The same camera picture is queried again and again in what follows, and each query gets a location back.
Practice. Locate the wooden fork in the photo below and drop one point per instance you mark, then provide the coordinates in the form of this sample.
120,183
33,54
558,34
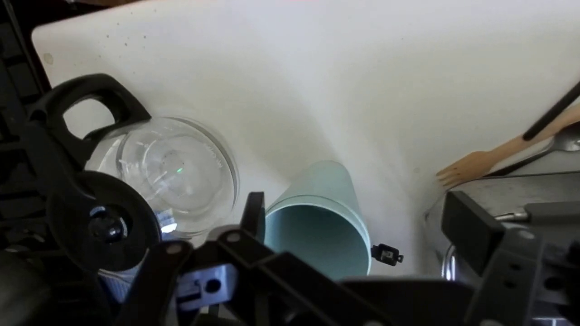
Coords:
479,163

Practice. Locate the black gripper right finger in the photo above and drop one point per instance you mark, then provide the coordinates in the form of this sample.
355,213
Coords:
522,275

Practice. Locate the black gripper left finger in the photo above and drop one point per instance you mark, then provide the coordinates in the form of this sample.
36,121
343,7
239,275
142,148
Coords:
239,271

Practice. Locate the light teal cups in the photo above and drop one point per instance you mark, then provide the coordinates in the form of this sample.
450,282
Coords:
317,217

